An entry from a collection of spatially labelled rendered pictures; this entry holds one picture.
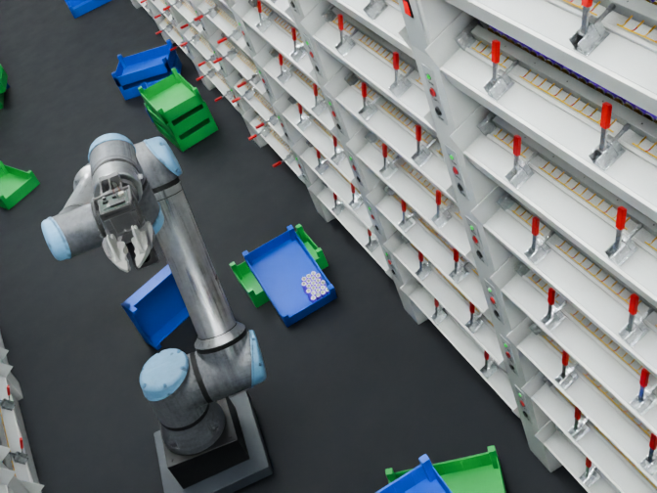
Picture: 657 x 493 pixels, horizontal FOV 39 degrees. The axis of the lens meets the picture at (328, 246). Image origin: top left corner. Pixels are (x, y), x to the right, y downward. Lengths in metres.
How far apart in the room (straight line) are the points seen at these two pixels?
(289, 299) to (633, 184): 2.02
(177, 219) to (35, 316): 1.47
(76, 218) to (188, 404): 0.85
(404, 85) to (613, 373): 0.71
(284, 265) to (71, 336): 0.88
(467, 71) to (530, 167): 0.20
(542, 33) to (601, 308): 0.56
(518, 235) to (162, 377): 1.15
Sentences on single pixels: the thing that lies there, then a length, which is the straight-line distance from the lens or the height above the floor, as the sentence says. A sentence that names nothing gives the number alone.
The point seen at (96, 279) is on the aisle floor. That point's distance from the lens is 3.79.
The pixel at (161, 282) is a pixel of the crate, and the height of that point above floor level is 0.20.
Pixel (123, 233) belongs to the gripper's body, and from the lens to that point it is 1.66.
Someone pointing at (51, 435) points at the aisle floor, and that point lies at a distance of 3.29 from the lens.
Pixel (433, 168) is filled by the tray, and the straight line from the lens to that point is 2.03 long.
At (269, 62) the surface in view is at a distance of 3.09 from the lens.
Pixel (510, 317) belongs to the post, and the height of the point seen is 0.60.
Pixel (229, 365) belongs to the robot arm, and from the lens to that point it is 2.53.
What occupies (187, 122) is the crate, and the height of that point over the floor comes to 0.12.
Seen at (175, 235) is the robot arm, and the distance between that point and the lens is 2.44.
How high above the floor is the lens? 2.10
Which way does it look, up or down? 39 degrees down
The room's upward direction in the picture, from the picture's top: 23 degrees counter-clockwise
